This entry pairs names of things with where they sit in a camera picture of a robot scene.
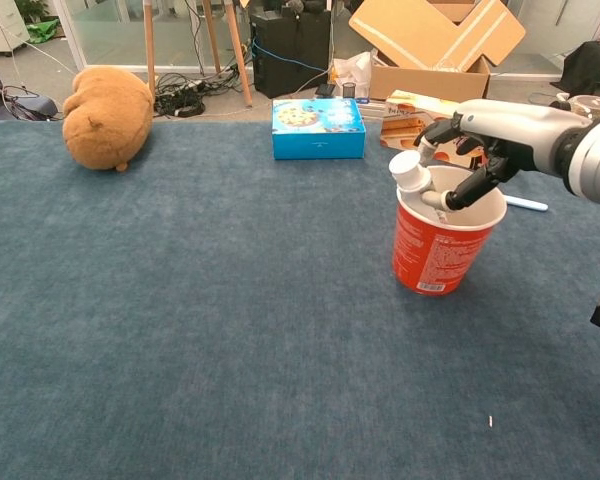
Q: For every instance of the white cabinet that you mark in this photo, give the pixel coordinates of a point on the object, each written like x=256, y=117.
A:
x=2, y=25

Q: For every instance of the white plastic bag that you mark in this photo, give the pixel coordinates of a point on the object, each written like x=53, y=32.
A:
x=352, y=67

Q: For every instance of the black cloth cover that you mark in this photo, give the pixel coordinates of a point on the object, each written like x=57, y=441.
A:
x=592, y=67

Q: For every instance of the black mesh pen cup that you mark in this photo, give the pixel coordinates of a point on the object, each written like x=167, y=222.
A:
x=349, y=90

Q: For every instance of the green bag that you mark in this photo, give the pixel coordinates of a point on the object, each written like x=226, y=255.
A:
x=44, y=30

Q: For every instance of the red paper cup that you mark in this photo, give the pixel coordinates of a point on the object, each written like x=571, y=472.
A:
x=430, y=255

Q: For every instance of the wooden stand leg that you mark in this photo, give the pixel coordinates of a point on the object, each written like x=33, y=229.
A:
x=150, y=50
x=237, y=50
x=212, y=35

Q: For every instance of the blue cookie box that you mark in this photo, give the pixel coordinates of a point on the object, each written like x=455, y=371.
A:
x=320, y=140

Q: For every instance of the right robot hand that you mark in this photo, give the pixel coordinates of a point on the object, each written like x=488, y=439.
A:
x=520, y=130

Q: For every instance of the brown plush toy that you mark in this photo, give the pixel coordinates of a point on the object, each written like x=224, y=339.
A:
x=105, y=120

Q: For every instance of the open cardboard box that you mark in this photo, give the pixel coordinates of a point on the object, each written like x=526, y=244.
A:
x=430, y=85

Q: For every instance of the white toothpaste tube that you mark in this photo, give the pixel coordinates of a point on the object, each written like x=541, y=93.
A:
x=407, y=172

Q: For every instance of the light blue toothbrush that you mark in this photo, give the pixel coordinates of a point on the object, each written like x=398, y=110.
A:
x=527, y=203

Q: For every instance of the blue table mat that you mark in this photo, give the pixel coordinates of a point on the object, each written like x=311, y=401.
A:
x=230, y=300

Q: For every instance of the black computer tower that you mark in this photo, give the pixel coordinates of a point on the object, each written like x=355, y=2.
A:
x=290, y=60

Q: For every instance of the dark blue rounded base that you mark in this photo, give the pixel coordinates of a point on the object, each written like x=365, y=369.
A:
x=25, y=105

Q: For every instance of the glass jar with black lid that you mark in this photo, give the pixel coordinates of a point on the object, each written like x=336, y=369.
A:
x=590, y=104

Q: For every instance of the small black device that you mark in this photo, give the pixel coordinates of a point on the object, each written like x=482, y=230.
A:
x=325, y=90

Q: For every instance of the orange wafer roll box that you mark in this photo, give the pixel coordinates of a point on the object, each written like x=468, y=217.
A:
x=405, y=125

